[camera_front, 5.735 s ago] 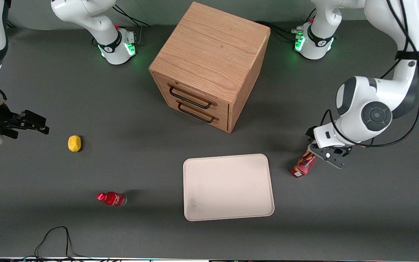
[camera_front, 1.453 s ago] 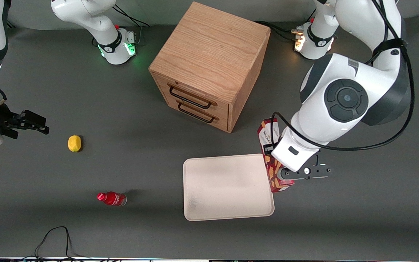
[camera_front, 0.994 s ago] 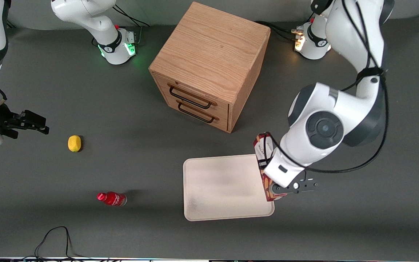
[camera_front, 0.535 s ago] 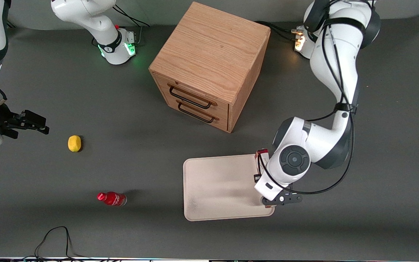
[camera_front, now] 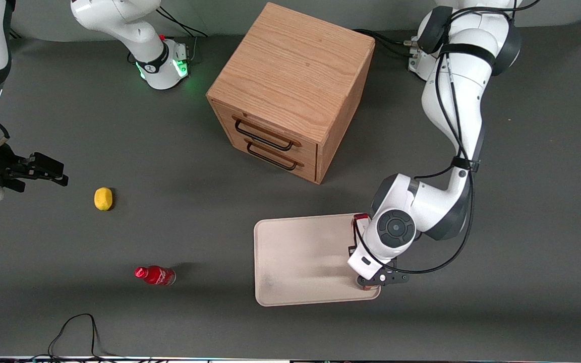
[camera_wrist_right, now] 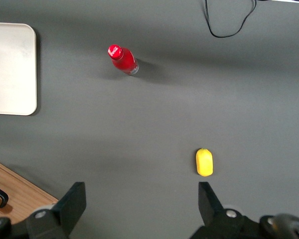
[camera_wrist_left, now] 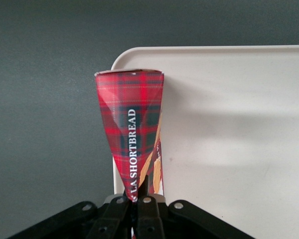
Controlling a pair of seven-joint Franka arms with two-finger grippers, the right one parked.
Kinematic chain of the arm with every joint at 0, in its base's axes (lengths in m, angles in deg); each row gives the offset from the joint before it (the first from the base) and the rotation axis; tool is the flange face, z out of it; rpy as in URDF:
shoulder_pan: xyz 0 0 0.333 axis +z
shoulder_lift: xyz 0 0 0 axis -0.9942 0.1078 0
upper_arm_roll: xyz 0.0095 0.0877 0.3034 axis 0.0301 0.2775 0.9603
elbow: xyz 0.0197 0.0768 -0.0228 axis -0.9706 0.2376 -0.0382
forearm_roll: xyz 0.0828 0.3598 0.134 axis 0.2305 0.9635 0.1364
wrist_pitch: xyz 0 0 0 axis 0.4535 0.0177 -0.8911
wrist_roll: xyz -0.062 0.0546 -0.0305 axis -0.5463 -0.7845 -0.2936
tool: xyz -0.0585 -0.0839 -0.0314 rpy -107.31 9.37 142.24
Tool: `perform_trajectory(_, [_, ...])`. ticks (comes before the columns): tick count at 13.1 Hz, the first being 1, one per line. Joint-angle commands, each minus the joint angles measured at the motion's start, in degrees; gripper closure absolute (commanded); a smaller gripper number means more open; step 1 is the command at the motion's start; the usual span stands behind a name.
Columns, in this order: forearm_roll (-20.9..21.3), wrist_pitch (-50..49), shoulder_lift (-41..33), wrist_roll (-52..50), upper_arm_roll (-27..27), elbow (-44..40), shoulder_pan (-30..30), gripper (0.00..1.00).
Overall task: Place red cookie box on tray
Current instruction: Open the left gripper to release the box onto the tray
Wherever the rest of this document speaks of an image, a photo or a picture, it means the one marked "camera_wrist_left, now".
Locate beige plastic tray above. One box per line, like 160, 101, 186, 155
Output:
110, 44, 299, 239

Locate red tartan cookie box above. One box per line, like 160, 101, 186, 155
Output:
94, 68, 166, 239

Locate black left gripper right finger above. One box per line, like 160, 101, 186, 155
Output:
136, 175, 255, 239

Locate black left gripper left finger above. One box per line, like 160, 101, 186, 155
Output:
7, 195, 134, 239

